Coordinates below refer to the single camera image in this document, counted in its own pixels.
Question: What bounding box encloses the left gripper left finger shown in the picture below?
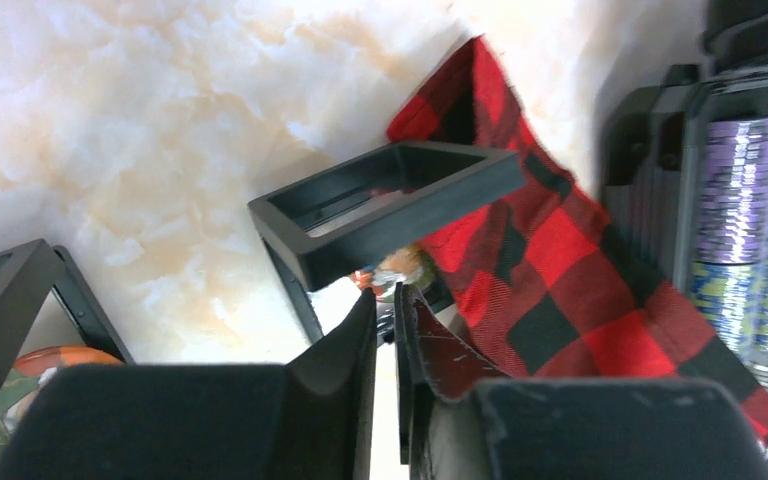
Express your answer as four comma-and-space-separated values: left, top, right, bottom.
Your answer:
0, 291, 377, 479

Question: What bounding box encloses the red black plaid shirt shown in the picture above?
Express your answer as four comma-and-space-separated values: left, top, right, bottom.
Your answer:
387, 37, 768, 447

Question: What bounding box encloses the black open chip case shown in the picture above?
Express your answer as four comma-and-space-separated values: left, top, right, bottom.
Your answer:
602, 1, 768, 392

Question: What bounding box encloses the orange green round brooch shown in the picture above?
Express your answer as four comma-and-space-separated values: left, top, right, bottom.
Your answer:
0, 346, 123, 453

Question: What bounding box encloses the black square brooch box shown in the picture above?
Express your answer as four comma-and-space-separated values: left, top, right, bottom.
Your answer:
248, 141, 525, 343

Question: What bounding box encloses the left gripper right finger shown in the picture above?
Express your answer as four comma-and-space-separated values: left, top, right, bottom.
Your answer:
394, 285, 768, 479

